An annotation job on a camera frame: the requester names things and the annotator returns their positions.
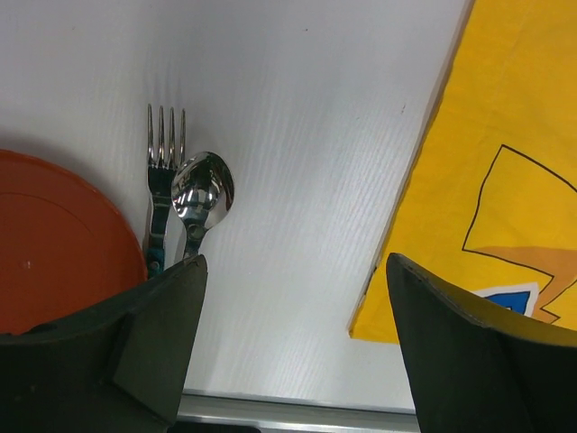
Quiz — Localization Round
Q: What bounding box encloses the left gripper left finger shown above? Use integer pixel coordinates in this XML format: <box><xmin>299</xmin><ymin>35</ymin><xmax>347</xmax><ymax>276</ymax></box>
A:
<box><xmin>1</xmin><ymin>255</ymin><xmax>207</xmax><ymax>432</ymax></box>

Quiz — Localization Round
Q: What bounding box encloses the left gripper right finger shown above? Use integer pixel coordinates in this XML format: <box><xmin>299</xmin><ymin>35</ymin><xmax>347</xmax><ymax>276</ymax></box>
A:
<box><xmin>386</xmin><ymin>253</ymin><xmax>576</xmax><ymax>432</ymax></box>

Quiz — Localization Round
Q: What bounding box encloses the red round plate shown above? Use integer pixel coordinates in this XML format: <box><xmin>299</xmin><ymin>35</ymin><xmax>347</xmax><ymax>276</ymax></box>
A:
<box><xmin>1</xmin><ymin>150</ymin><xmax>147</xmax><ymax>335</ymax></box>

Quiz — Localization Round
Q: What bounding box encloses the yellow pikachu placemat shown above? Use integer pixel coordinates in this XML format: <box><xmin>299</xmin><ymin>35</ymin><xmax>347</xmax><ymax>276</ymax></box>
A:
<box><xmin>347</xmin><ymin>0</ymin><xmax>577</xmax><ymax>345</ymax></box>

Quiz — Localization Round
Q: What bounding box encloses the aluminium rail frame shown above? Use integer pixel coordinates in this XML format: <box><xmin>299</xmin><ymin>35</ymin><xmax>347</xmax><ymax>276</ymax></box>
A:
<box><xmin>178</xmin><ymin>394</ymin><xmax>420</xmax><ymax>432</ymax></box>

